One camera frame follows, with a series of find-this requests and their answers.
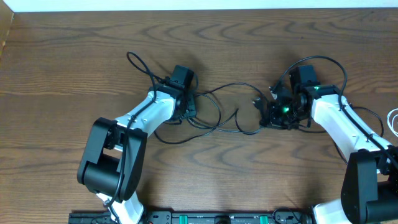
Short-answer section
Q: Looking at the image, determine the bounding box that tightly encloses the white cable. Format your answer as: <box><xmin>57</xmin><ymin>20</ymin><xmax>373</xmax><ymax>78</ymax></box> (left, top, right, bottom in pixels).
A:
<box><xmin>386</xmin><ymin>107</ymin><xmax>398</xmax><ymax>138</ymax></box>

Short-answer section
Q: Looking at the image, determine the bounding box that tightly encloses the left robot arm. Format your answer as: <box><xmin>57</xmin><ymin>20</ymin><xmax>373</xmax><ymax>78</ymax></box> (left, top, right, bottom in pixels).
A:
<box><xmin>77</xmin><ymin>65</ymin><xmax>196</xmax><ymax>223</ymax></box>

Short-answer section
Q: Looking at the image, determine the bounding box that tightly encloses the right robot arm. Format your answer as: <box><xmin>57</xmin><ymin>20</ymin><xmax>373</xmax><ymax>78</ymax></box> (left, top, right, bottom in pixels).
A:
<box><xmin>256</xmin><ymin>65</ymin><xmax>397</xmax><ymax>223</ymax></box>

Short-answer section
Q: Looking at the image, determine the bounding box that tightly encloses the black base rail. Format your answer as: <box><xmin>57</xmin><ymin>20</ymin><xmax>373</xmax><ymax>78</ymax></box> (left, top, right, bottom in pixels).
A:
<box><xmin>68</xmin><ymin>207</ymin><xmax>315</xmax><ymax>224</ymax></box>

